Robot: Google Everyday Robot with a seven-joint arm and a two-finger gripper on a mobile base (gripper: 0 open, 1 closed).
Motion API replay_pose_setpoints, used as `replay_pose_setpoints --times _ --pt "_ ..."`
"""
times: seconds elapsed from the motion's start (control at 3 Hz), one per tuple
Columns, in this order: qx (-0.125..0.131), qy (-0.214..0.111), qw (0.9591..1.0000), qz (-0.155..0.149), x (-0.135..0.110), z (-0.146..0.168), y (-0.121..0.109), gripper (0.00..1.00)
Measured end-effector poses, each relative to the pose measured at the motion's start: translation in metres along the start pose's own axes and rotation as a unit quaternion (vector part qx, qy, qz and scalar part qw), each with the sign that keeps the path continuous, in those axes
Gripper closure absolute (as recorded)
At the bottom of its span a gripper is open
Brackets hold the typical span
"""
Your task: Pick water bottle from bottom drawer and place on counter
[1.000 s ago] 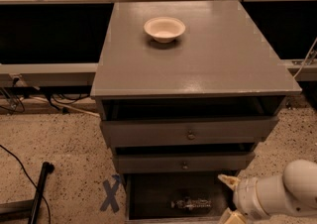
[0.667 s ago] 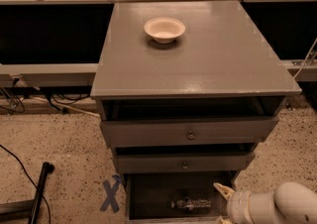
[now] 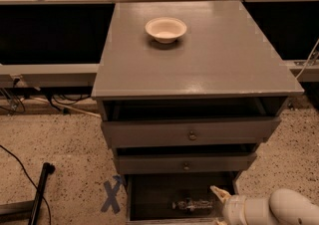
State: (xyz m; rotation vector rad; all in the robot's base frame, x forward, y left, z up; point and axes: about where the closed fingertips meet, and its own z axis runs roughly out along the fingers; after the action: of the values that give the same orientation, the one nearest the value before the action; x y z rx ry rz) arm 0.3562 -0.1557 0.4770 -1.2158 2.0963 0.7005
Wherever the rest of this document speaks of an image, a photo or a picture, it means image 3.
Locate blue tape cross mark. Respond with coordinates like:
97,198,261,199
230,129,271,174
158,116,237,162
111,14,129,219
101,175,122,214

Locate grey middle drawer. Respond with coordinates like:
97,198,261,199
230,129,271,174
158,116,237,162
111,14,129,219
115,153,256,174

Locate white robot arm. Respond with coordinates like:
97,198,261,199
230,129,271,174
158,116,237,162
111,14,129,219
210,186,319,225

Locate white paper bowl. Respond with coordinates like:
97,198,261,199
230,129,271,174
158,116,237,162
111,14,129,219
145,17,187,44

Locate grey drawer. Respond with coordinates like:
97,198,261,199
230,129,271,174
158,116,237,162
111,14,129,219
115,153,256,174
127,171,238,225
102,116,280,148

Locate grey wooden drawer cabinet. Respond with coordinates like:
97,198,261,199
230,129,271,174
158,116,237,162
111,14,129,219
91,0,305,225

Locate grey bottom drawer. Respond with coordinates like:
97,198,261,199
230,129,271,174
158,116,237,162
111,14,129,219
127,171,238,225

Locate white cable on right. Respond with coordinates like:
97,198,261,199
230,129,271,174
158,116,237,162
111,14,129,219
293,38,319,81

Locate grey top drawer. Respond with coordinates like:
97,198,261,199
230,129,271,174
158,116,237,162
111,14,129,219
102,116,280,148

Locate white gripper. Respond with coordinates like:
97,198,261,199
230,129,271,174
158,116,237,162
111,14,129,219
210,185,247,225

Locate black metal stand leg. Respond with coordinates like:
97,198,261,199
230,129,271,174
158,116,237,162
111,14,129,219
28,162,55,225

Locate black floor cable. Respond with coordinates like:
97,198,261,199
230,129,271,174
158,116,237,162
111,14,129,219
0,144,53,225

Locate clear plastic water bottle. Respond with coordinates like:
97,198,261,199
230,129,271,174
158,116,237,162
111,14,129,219
171,198,213,212

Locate grey metal rail frame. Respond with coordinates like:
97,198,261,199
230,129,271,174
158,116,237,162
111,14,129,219
0,0,319,89

